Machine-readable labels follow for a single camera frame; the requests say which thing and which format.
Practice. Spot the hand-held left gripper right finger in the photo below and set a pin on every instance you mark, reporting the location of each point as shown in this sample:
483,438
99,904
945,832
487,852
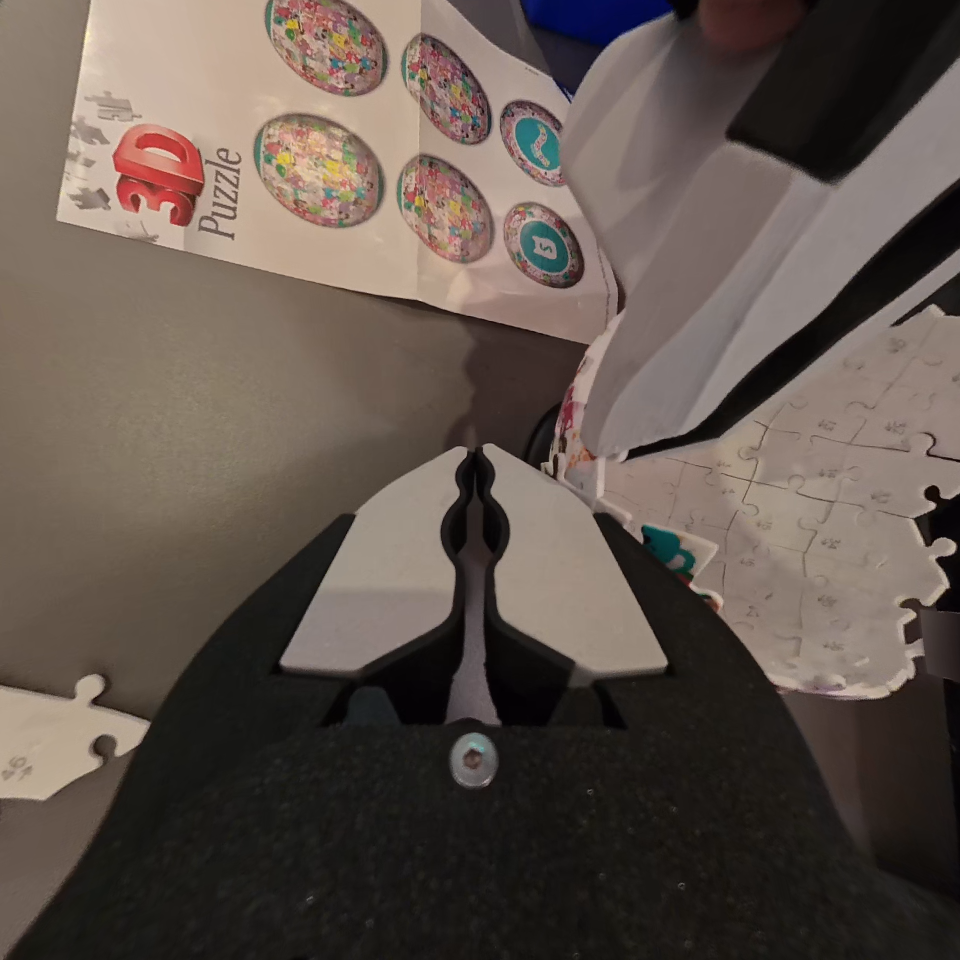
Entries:
570,592

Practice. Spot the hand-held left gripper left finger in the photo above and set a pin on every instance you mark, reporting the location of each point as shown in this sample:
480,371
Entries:
375,585

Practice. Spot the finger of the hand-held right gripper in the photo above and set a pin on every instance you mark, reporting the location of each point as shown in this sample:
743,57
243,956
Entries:
712,315

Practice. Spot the black round ball stand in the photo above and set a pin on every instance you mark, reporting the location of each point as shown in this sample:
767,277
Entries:
540,435

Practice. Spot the colourful puzzle ball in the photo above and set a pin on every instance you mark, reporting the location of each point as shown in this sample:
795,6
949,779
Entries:
825,525

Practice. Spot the puzzle piece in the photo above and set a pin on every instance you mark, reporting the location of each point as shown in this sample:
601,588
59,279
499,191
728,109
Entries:
52,742

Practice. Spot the puzzle instruction leaflet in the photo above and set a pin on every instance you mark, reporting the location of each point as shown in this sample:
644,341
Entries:
225,187

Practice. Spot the person's right hand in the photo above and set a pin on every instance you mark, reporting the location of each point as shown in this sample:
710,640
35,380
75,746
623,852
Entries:
742,22

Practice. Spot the blue plastic bin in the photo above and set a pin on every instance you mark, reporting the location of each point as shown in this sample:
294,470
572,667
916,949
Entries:
592,19

